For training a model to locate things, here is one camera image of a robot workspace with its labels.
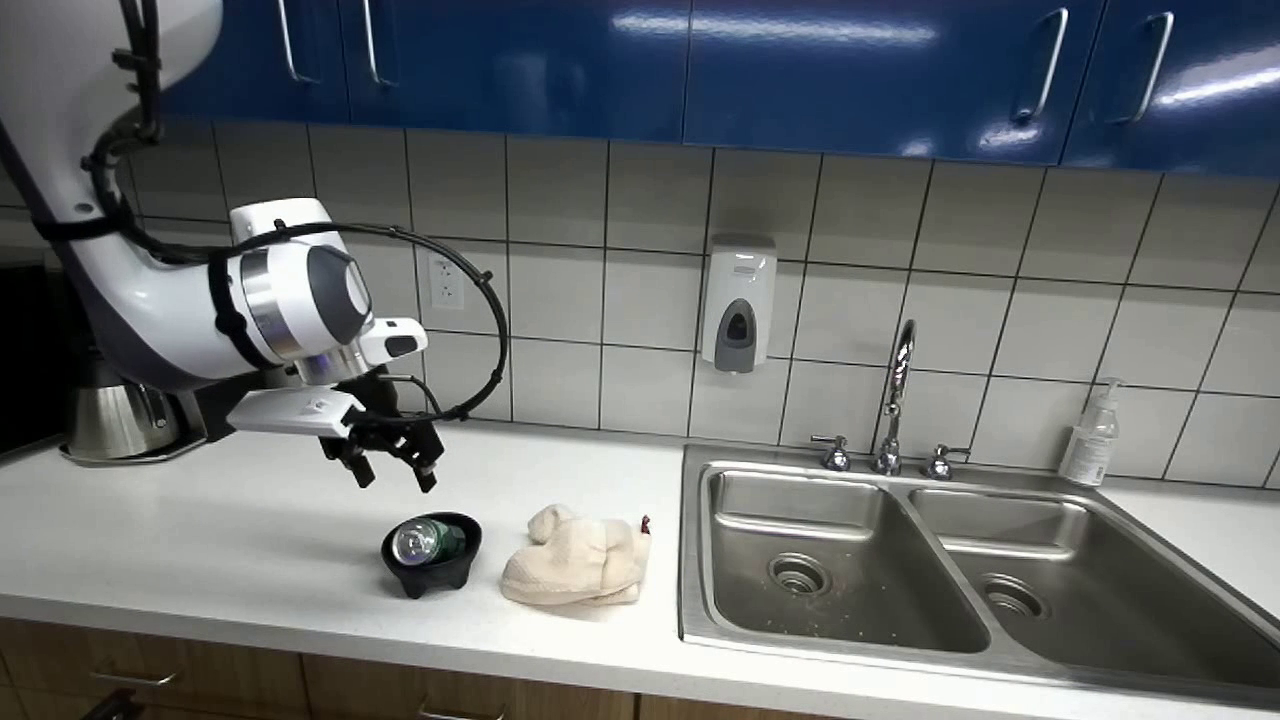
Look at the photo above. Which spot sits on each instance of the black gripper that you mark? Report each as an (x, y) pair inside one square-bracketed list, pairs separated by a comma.
[(387, 424)]

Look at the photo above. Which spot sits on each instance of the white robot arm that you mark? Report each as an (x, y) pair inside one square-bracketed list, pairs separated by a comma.
[(144, 305)]

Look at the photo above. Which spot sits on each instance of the black bowl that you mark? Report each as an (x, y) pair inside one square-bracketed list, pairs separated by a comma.
[(434, 577)]

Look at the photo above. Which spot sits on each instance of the beige crumpled cloth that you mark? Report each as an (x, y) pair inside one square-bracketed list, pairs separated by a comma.
[(579, 565)]

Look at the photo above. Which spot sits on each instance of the wooden lower cabinets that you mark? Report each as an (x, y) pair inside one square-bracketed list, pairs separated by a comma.
[(265, 674)]

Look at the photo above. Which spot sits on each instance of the steel coffee carafe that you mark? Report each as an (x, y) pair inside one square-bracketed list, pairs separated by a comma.
[(114, 424)]

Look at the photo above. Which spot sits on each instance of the black appliance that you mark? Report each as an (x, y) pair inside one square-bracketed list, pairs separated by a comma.
[(24, 387)]

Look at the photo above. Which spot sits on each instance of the chrome faucet spout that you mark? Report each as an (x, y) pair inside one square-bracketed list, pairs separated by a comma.
[(894, 394)]

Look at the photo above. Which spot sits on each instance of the stainless steel double sink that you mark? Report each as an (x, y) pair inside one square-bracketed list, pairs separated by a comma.
[(932, 572)]

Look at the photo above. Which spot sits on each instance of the blue upper cabinets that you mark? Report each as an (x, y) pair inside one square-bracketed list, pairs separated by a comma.
[(801, 65)]

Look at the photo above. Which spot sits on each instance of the clear soap bottle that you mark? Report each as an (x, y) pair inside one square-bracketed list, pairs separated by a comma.
[(1089, 441)]

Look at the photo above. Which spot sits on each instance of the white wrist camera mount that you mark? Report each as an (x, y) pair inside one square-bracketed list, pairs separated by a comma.
[(295, 409)]

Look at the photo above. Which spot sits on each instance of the white wall soap dispenser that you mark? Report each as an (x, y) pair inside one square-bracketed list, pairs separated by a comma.
[(738, 305)]

